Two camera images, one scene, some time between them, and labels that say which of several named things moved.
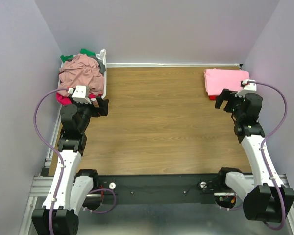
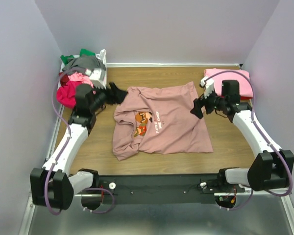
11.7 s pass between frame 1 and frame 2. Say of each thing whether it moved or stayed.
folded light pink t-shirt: stayed
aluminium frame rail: stayed
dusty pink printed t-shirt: moved
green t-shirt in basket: stayed
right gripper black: moved
